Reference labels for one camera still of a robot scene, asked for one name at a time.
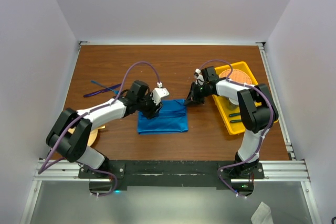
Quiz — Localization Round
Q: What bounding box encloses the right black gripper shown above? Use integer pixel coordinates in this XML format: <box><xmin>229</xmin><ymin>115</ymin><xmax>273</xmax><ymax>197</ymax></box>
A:
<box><xmin>184</xmin><ymin>81</ymin><xmax>213</xmax><ymax>106</ymax></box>

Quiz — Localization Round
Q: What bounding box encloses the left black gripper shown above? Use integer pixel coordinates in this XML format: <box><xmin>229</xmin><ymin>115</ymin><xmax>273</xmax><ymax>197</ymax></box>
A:
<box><xmin>136</xmin><ymin>91</ymin><xmax>162</xmax><ymax>120</ymax></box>

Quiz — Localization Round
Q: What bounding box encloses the blue cloth napkin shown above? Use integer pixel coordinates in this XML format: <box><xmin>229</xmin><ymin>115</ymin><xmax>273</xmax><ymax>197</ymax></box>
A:
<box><xmin>137</xmin><ymin>99</ymin><xmax>188</xmax><ymax>135</ymax></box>

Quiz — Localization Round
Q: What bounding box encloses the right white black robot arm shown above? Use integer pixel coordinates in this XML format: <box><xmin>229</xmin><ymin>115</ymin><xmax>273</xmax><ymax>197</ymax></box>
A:
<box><xmin>184</xmin><ymin>66</ymin><xmax>279</xmax><ymax>178</ymax></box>

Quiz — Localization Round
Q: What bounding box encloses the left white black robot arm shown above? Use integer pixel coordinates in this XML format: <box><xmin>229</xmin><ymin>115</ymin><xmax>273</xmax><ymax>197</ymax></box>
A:
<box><xmin>46</xmin><ymin>80</ymin><xmax>170</xmax><ymax>178</ymax></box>

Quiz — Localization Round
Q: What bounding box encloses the blue plastic fork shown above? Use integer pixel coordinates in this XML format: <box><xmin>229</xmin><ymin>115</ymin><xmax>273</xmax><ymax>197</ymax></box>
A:
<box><xmin>91</xmin><ymin>80</ymin><xmax>108</xmax><ymax>89</ymax></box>

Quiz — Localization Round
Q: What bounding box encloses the grey cup in tray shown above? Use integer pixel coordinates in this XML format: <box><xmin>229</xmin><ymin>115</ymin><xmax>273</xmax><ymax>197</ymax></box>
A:
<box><xmin>226</xmin><ymin>98</ymin><xmax>239</xmax><ymax>111</ymax></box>

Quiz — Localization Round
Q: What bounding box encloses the yellow plastic tray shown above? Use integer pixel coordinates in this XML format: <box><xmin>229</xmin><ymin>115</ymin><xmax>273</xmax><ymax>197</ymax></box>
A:
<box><xmin>213</xmin><ymin>61</ymin><xmax>279</xmax><ymax>135</ymax></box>

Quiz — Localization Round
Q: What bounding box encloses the gold utensil on plate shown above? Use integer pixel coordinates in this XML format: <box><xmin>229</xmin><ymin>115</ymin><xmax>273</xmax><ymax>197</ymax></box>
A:
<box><xmin>97</xmin><ymin>125</ymin><xmax>106</xmax><ymax>130</ymax></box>

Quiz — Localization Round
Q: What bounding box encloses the orange woven coaster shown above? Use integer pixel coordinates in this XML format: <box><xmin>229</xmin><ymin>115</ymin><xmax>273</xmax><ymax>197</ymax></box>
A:
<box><xmin>219</xmin><ymin>69</ymin><xmax>253</xmax><ymax>84</ymax></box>

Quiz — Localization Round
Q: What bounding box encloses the tan round plate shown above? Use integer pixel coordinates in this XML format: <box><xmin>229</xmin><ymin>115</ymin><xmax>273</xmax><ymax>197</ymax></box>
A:
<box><xmin>68</xmin><ymin>127</ymin><xmax>99</xmax><ymax>146</ymax></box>

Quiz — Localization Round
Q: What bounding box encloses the purple plastic knife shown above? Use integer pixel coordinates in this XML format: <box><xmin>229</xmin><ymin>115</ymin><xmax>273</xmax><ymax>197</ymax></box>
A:
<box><xmin>83</xmin><ymin>83</ymin><xmax>121</xmax><ymax>98</ymax></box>

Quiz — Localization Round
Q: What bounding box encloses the white crumpled paper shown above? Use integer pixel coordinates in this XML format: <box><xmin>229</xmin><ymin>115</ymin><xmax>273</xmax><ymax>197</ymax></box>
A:
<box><xmin>251</xmin><ymin>202</ymin><xmax>274</xmax><ymax>224</ymax></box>

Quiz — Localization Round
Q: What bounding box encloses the green handled utensil upper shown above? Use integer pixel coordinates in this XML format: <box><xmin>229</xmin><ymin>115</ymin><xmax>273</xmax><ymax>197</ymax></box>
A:
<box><xmin>228</xmin><ymin>113</ymin><xmax>240</xmax><ymax>118</ymax></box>

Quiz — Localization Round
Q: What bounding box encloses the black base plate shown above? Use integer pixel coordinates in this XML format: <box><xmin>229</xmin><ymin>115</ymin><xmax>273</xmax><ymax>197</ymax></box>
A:
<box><xmin>78</xmin><ymin>160</ymin><xmax>265</xmax><ymax>195</ymax></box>

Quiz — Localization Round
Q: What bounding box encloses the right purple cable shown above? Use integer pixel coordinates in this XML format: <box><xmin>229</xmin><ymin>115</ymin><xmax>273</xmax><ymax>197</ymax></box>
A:
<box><xmin>199</xmin><ymin>59</ymin><xmax>276</xmax><ymax>200</ymax></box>

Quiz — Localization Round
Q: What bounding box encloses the purple cable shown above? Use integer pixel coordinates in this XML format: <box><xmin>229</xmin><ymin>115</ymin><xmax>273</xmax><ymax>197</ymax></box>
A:
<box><xmin>38</xmin><ymin>61</ymin><xmax>162</xmax><ymax>200</ymax></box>
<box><xmin>199</xmin><ymin>59</ymin><xmax>276</xmax><ymax>200</ymax></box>

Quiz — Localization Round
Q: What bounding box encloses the aluminium right rail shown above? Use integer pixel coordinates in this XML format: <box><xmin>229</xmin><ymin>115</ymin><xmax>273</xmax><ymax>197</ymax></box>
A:
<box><xmin>256</xmin><ymin>42</ymin><xmax>296</xmax><ymax>161</ymax></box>

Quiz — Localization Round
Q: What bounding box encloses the aluminium rail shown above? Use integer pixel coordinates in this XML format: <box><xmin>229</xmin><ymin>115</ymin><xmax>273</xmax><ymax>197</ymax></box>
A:
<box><xmin>33</xmin><ymin>160</ymin><xmax>310</xmax><ymax>182</ymax></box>
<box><xmin>256</xmin><ymin>42</ymin><xmax>296</xmax><ymax>161</ymax></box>

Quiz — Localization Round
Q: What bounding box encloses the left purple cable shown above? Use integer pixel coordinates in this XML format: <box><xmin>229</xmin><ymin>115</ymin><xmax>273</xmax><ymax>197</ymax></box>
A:
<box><xmin>38</xmin><ymin>61</ymin><xmax>162</xmax><ymax>200</ymax></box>

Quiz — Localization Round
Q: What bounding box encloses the aluminium front rail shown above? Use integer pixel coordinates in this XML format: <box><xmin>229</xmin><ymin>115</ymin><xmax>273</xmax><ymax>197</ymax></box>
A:
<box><xmin>33</xmin><ymin>160</ymin><xmax>310</xmax><ymax>182</ymax></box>

